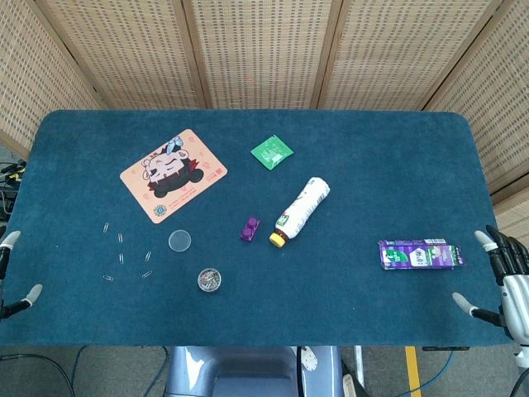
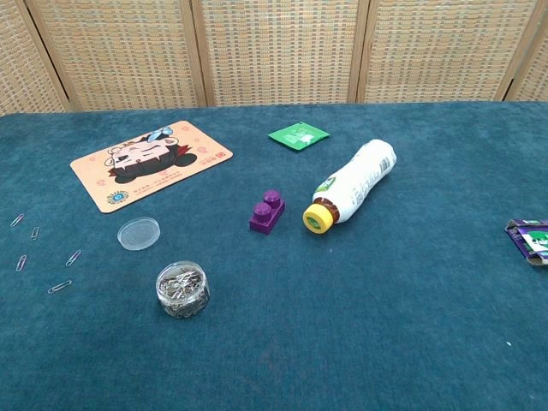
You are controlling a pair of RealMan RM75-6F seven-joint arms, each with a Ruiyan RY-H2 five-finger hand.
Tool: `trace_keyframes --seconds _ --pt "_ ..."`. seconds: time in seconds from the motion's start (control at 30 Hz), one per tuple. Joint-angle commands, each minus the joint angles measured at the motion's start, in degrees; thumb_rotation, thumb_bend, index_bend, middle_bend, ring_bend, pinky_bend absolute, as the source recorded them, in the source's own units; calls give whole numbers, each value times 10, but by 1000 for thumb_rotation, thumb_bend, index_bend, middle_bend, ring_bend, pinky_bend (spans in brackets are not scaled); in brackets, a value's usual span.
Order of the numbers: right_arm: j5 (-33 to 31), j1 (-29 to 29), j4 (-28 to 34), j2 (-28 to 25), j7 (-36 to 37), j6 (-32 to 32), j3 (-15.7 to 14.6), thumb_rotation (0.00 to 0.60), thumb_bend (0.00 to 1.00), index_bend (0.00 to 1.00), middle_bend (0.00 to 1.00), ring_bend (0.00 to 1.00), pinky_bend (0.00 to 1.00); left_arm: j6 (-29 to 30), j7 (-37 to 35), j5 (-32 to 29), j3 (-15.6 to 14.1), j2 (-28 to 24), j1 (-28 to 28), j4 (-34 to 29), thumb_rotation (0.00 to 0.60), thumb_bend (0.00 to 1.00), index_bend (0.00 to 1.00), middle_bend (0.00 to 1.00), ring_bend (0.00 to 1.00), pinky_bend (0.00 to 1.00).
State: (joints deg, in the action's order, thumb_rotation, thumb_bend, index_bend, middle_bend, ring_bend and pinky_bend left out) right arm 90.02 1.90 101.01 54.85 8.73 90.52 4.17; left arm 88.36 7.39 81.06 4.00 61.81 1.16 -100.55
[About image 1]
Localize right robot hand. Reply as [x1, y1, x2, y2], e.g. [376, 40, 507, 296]
[451, 224, 529, 343]

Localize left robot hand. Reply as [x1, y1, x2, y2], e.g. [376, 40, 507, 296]
[0, 230, 44, 320]

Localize clear round plastic lid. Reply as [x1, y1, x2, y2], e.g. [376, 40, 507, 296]
[168, 229, 193, 253]

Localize clear jar of paper clips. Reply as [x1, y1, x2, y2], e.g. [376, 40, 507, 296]
[197, 267, 222, 293]

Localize flattened purple milk carton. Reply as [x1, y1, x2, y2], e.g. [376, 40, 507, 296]
[378, 237, 466, 271]

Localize white table leg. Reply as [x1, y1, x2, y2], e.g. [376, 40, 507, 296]
[354, 346, 365, 388]

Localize teal blue table cloth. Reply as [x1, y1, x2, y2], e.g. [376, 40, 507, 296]
[0, 108, 516, 347]

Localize orange cartoon mouse pad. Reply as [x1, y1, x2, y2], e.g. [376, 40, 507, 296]
[119, 128, 229, 225]

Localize woven bamboo screen panel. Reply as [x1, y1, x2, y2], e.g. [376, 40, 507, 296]
[423, 0, 529, 245]
[36, 0, 212, 111]
[181, 0, 345, 111]
[317, 0, 510, 112]
[0, 0, 107, 160]

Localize white bottle yellow cap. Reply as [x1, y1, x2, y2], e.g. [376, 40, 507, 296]
[269, 176, 331, 248]

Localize purple toy brick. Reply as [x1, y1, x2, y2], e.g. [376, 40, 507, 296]
[240, 215, 261, 242]

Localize blue grey robot torso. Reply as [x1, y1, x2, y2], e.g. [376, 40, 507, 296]
[164, 346, 344, 397]

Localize green sachet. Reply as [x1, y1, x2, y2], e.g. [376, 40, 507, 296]
[250, 135, 295, 171]

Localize black and yellow cable tangle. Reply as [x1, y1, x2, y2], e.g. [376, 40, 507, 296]
[0, 160, 28, 222]

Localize blue floor cable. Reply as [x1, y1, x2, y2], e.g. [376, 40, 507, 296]
[411, 350, 455, 394]

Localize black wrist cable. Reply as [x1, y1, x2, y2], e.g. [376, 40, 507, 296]
[0, 352, 77, 397]

